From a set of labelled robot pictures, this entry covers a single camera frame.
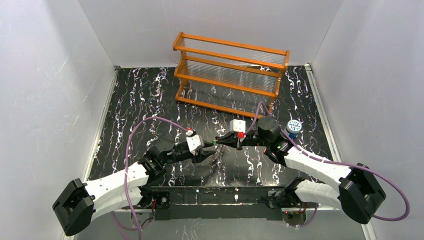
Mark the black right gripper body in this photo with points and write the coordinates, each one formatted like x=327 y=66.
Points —
x=236 y=141

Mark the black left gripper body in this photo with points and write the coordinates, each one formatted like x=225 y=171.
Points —
x=194 y=157

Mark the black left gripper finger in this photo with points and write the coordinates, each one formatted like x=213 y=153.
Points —
x=206 y=144
x=204 y=154

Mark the metal oval keyring holder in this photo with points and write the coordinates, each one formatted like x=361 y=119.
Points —
x=216 y=162

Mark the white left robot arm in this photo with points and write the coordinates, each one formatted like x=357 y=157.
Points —
x=82 y=202

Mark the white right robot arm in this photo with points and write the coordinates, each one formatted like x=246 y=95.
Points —
x=352 y=189

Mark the blue lidded jar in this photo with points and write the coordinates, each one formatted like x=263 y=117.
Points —
x=292 y=128

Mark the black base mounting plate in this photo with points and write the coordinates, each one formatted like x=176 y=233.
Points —
x=229 y=202

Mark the orange wooden rack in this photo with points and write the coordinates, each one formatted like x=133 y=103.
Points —
x=228 y=76

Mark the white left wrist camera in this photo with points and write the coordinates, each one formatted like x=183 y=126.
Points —
x=194 y=141

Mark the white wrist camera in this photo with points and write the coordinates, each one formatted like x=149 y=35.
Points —
x=194 y=141
x=238 y=127

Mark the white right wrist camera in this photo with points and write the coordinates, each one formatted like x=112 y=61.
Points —
x=238 y=127

